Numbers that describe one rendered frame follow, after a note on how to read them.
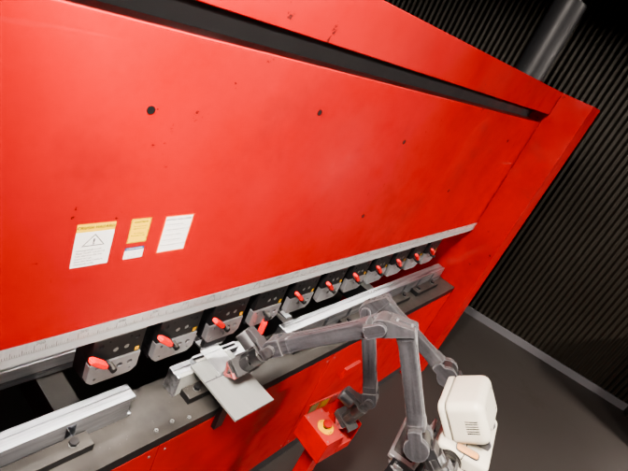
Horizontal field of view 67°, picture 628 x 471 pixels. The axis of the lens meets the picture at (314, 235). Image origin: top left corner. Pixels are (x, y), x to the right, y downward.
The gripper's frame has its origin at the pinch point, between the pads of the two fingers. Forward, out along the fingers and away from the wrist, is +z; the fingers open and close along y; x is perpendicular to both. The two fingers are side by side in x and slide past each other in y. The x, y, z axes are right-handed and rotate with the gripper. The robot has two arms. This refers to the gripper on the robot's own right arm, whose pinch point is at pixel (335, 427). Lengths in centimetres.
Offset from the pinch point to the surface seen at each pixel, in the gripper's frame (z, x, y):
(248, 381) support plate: -20, 46, 25
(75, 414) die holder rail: -13, 102, 35
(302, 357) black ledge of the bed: -6.9, 3.5, 32.0
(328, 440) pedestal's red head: -6.0, 12.8, -3.9
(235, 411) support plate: -22, 58, 16
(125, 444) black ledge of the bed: -7, 88, 23
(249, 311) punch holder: -36, 44, 44
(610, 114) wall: -147, -324, 105
